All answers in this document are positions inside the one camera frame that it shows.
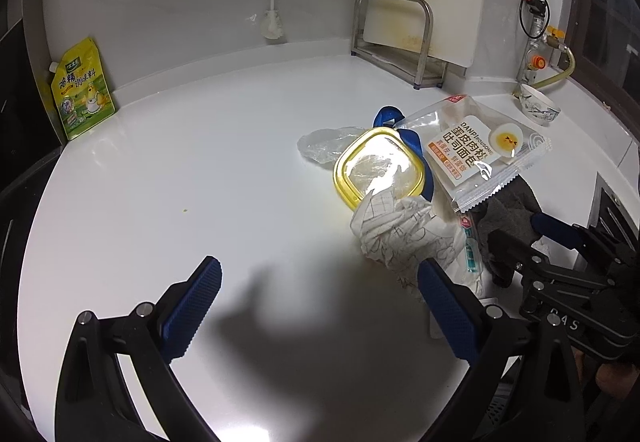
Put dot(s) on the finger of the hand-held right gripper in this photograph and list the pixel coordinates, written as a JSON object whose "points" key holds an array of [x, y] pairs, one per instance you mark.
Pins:
{"points": [[515, 252], [552, 228]]}

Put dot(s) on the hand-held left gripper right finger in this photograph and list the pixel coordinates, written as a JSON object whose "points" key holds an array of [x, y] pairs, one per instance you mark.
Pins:
{"points": [[450, 312]]}

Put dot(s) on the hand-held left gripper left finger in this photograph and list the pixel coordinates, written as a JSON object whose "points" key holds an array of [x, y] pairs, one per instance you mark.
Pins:
{"points": [[192, 307]]}

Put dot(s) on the grey cloth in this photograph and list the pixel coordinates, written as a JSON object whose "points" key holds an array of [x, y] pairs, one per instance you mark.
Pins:
{"points": [[505, 212]]}

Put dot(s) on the white printed paper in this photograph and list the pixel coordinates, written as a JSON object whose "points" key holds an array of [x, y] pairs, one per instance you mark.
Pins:
{"points": [[395, 232]]}

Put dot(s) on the black gas stove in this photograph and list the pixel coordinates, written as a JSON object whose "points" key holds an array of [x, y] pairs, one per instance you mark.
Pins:
{"points": [[617, 207]]}

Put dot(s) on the clear bread wrapper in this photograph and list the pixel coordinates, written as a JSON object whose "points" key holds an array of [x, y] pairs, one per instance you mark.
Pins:
{"points": [[470, 142]]}

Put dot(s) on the white patterned bowl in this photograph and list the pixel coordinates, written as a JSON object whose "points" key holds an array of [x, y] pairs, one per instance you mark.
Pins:
{"points": [[537, 107]]}

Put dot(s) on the yellow-rimmed clear plastic lid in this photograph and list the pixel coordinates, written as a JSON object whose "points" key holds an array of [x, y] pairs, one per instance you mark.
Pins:
{"points": [[370, 167]]}

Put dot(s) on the crumpled clear plastic bag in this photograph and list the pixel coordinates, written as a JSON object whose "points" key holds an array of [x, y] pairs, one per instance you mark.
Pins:
{"points": [[320, 144]]}

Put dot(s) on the metal cutting board rack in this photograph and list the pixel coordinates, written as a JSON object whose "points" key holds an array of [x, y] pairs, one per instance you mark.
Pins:
{"points": [[426, 37]]}

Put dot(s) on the yellow seasoning pouch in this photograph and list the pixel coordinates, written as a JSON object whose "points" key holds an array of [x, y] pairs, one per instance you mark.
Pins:
{"points": [[82, 92]]}

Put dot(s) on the black appliance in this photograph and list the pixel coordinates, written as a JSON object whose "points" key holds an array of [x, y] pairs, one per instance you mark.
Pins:
{"points": [[25, 97]]}

